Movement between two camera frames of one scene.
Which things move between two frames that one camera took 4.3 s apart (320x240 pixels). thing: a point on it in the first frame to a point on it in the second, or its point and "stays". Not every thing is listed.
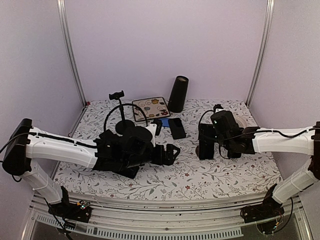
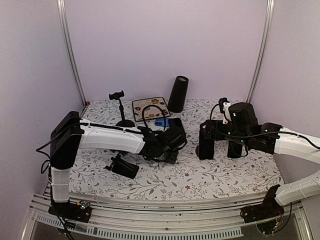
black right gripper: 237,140 to 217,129
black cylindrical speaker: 177,100 stays
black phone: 177,130 stays
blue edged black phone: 206,139 stays
